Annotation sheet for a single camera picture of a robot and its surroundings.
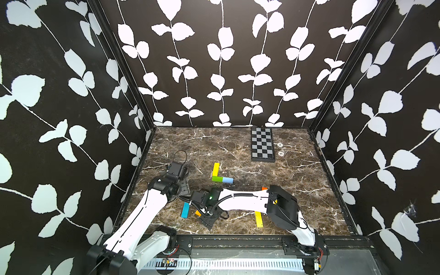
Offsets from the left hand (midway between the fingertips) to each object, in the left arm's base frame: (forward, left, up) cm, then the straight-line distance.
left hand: (181, 186), depth 80 cm
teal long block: (-8, -1, -11) cm, 14 cm away
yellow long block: (+15, -17, -10) cm, 25 cm away
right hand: (-12, -13, -10) cm, 20 cm away
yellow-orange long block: (-9, -7, -12) cm, 16 cm away
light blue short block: (+7, -23, -10) cm, 26 cm away
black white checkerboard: (+31, -46, -9) cm, 56 cm away
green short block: (+9, -17, -12) cm, 23 cm away
